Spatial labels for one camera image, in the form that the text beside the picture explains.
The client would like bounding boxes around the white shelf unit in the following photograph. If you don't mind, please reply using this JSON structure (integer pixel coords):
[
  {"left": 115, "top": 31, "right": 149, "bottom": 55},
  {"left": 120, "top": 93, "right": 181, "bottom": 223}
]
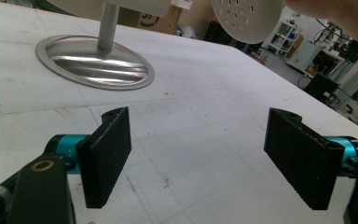
[{"left": 262, "top": 20, "right": 304, "bottom": 60}]

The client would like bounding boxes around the cardboard box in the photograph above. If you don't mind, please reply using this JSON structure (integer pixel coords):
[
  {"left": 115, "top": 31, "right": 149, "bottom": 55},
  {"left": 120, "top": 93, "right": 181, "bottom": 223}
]
[{"left": 117, "top": 4, "right": 185, "bottom": 35}]

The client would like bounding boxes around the grey cabinet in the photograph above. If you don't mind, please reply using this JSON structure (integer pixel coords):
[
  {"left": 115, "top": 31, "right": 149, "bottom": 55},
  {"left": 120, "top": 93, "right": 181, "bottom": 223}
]
[{"left": 287, "top": 40, "right": 323, "bottom": 74}]

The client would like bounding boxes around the metal utensil stand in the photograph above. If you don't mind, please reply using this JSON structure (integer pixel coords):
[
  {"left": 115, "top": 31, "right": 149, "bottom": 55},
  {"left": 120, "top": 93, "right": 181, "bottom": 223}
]
[{"left": 35, "top": 2, "right": 156, "bottom": 91}]

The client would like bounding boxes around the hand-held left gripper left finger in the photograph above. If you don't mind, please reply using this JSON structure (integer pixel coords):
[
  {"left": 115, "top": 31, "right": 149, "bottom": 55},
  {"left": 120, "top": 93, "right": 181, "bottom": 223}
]
[{"left": 45, "top": 105, "right": 132, "bottom": 209}]

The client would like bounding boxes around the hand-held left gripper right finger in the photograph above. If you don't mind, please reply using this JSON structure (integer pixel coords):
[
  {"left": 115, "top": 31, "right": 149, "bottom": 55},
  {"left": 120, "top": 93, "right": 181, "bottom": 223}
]
[{"left": 263, "top": 106, "right": 358, "bottom": 211}]

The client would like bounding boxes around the beige perforated skimmer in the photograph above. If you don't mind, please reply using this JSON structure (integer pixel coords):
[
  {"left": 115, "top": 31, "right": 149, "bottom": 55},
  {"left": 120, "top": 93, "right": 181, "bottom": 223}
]
[{"left": 210, "top": 0, "right": 284, "bottom": 45}]

